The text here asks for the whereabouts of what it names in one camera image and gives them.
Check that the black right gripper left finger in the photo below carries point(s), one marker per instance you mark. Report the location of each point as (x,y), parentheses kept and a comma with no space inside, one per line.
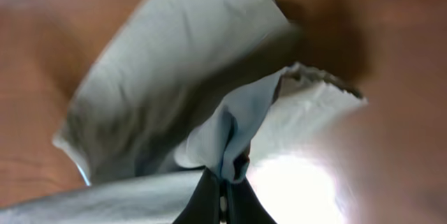
(203,206)

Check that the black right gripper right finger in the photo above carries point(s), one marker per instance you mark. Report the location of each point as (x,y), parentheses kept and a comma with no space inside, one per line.
(243,207)

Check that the khaki green shorts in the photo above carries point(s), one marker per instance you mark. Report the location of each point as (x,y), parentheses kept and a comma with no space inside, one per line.
(186,85)

